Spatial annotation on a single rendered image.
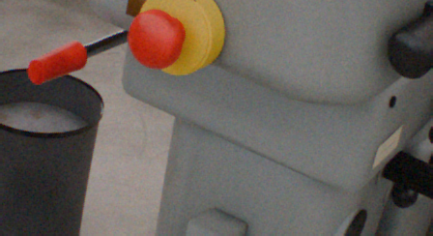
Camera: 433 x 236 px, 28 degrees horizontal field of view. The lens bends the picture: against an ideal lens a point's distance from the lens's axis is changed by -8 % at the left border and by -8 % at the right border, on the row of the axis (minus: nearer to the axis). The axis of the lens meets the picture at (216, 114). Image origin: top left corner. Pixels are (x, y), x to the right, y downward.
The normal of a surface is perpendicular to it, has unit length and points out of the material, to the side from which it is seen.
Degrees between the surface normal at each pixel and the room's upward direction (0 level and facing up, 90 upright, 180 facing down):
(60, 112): 0
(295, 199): 90
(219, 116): 90
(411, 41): 90
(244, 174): 90
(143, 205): 0
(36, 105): 0
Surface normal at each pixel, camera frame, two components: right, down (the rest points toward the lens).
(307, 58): -0.26, 0.38
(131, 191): 0.18, -0.88
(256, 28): -0.53, 0.29
